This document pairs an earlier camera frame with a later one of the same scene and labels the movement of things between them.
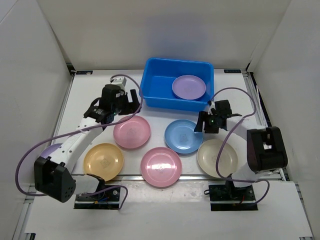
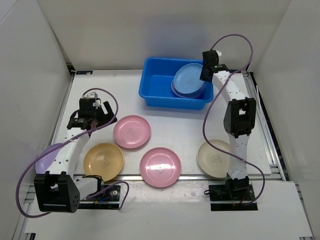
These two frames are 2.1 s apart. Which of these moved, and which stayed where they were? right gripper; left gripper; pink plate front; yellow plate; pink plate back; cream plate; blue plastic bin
Moved: left gripper; right gripper
Stayed: cream plate; yellow plate; blue plastic bin; pink plate front; pink plate back
